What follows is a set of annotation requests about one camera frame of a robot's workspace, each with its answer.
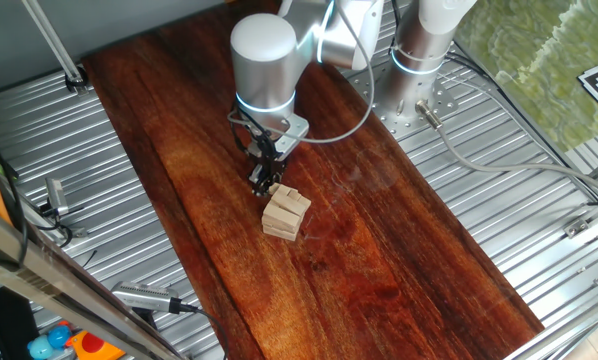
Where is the dark red wooden board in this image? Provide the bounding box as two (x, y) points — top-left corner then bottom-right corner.
(81, 0), (545, 360)

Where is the small grey camera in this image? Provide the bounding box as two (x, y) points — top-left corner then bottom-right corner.
(45, 176), (71, 217)

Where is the black hanging cable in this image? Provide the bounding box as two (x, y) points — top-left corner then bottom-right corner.
(0, 117), (31, 274)

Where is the black ribbed camera cable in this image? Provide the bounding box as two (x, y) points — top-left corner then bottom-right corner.
(167, 297), (230, 360)

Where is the aluminium corner bracket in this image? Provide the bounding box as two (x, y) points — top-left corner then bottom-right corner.
(562, 212), (593, 240)

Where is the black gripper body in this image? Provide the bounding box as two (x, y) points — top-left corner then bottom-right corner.
(245, 135), (287, 172)

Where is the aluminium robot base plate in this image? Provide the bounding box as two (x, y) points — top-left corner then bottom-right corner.
(348, 62), (460, 142)

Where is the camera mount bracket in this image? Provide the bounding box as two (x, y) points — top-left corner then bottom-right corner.
(128, 307), (161, 332)

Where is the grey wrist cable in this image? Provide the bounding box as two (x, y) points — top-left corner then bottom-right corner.
(227, 0), (377, 145)

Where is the aluminium stand pole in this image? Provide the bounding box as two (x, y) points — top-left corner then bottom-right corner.
(21, 0), (90, 97)

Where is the black small camera cable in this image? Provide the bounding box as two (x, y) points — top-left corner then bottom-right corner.
(31, 199), (88, 250)

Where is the black base cable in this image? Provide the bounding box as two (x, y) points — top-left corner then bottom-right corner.
(441, 49), (598, 206)

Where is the steel frame bar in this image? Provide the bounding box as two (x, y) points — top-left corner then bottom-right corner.
(0, 197), (188, 360)

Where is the silver ribbed camera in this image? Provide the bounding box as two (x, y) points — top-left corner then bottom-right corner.
(110, 280), (180, 314)

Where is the grey base cable with connector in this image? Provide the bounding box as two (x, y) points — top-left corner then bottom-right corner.
(414, 98), (598, 199)

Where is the light blue round toy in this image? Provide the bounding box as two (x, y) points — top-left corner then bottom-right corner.
(26, 333), (55, 360)

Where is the orange emergency stop box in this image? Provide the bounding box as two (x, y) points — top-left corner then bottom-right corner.
(64, 329), (128, 360)

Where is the black equipment case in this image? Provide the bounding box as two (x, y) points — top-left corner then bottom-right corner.
(0, 287), (40, 360)

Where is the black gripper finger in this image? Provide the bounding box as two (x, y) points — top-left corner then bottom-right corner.
(266, 167), (285, 195)
(248, 167), (269, 198)

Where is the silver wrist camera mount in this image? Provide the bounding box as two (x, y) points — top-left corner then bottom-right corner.
(275, 113), (311, 157)

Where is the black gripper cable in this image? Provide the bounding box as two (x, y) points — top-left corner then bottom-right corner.
(228, 107), (285, 164)

